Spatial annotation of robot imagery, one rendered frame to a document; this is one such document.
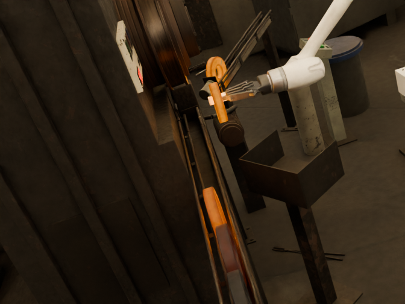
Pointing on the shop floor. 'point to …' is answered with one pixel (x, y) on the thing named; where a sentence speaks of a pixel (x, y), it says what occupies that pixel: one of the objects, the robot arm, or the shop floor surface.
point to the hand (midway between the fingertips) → (217, 98)
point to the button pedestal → (330, 101)
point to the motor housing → (233, 131)
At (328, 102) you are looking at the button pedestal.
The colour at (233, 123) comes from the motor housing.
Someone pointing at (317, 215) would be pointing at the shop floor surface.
